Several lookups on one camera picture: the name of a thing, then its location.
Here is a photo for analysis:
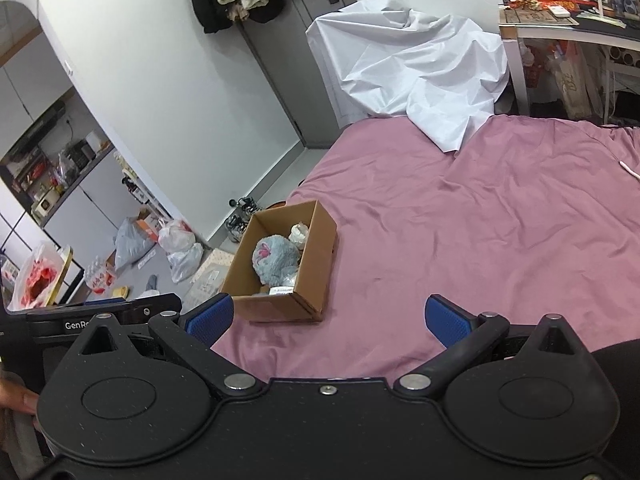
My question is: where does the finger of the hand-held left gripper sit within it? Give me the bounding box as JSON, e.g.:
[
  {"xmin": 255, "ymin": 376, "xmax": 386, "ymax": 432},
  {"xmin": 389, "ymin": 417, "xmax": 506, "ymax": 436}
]
[{"xmin": 127, "ymin": 294, "xmax": 182, "ymax": 331}]

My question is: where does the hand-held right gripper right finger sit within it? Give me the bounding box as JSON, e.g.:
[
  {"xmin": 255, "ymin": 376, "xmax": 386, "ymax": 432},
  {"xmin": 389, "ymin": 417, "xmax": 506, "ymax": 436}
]
[{"xmin": 393, "ymin": 295, "xmax": 594, "ymax": 400}]

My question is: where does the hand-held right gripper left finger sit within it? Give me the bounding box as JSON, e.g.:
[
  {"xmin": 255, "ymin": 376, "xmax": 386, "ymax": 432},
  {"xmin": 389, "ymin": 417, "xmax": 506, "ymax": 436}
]
[{"xmin": 65, "ymin": 293, "xmax": 264, "ymax": 402}]

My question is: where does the grey fluffy plush toy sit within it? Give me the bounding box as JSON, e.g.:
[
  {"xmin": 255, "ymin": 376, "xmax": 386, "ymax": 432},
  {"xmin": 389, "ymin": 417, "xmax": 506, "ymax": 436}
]
[{"xmin": 251, "ymin": 234, "xmax": 302, "ymax": 287}]

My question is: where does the brown cardboard box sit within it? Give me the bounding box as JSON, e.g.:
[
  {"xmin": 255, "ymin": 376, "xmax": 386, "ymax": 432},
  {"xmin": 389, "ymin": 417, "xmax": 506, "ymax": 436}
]
[{"xmin": 219, "ymin": 199, "xmax": 339, "ymax": 324}]

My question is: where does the white tissue pack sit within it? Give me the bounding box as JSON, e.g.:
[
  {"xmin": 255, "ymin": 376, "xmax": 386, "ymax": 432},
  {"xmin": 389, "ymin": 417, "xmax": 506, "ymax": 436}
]
[{"xmin": 288, "ymin": 221, "xmax": 312, "ymax": 252}]

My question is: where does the person's left hand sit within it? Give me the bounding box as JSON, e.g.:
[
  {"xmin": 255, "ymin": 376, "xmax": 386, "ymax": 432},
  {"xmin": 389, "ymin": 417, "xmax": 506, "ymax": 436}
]
[{"xmin": 0, "ymin": 372, "xmax": 40, "ymax": 417}]

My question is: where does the packaged patterned bedding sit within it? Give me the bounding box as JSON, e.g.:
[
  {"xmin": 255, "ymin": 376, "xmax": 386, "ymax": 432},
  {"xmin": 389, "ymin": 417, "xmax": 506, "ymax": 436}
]
[{"xmin": 189, "ymin": 248, "xmax": 235, "ymax": 307}]

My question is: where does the red and white plastic bag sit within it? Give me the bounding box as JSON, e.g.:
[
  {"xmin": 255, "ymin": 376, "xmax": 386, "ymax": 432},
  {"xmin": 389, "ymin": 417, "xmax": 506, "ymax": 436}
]
[{"xmin": 9, "ymin": 241, "xmax": 67, "ymax": 312}]

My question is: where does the grey plastic bag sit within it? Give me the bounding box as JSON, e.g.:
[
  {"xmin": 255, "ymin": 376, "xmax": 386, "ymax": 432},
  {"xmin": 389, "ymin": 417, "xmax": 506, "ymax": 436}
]
[{"xmin": 114, "ymin": 217, "xmax": 157, "ymax": 269}]

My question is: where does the white bag with red contents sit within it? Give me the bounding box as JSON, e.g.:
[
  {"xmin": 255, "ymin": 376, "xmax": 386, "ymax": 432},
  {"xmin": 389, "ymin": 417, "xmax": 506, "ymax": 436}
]
[{"xmin": 158, "ymin": 218, "xmax": 196, "ymax": 254}]

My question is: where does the orange cardboard box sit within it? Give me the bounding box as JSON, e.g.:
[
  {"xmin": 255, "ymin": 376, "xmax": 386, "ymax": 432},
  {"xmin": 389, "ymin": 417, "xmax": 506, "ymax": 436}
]
[{"xmin": 135, "ymin": 210, "xmax": 162, "ymax": 240}]

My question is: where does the pink bed sheet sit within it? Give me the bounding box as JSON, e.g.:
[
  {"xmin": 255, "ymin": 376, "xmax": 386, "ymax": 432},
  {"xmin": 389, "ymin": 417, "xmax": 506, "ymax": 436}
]
[{"xmin": 209, "ymin": 113, "xmax": 640, "ymax": 393}]

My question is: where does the kitchen shelf with clutter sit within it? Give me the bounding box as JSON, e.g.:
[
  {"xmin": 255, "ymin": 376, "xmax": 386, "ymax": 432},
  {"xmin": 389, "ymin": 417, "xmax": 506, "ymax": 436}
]
[{"xmin": 0, "ymin": 99, "xmax": 117, "ymax": 228}]

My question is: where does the white draped sheet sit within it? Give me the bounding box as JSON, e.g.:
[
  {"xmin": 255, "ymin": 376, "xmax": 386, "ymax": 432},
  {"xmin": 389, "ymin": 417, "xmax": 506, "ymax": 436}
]
[{"xmin": 305, "ymin": 0, "xmax": 510, "ymax": 154}]

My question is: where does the beige paper bag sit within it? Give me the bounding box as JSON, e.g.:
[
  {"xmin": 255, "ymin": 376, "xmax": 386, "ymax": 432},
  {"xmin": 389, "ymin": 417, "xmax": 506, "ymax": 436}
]
[{"xmin": 554, "ymin": 41, "xmax": 593, "ymax": 122}]

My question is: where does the grey door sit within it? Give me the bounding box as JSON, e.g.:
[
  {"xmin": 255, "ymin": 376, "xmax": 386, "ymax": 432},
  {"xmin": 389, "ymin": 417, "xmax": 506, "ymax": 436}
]
[{"xmin": 238, "ymin": 0, "xmax": 359, "ymax": 149}]

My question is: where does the white desk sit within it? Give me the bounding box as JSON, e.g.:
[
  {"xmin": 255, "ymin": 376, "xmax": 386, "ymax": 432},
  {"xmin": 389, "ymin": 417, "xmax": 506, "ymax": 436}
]
[{"xmin": 497, "ymin": 4, "xmax": 640, "ymax": 117}]

